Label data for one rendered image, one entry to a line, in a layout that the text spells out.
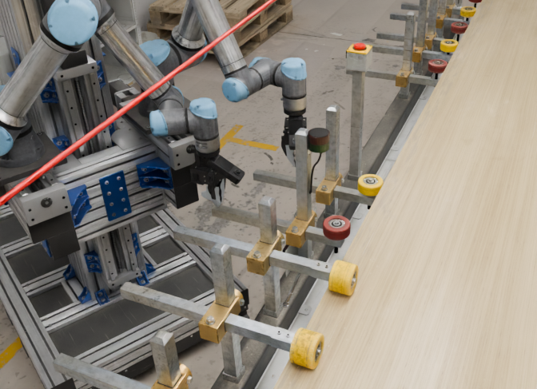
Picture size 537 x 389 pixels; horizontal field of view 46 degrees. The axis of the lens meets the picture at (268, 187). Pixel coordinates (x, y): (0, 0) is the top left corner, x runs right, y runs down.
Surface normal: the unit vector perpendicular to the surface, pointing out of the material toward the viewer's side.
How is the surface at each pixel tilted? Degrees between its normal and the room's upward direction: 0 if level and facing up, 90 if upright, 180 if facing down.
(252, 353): 0
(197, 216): 0
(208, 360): 0
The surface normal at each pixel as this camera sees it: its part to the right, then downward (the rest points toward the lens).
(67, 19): 0.20, 0.46
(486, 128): -0.04, -0.83
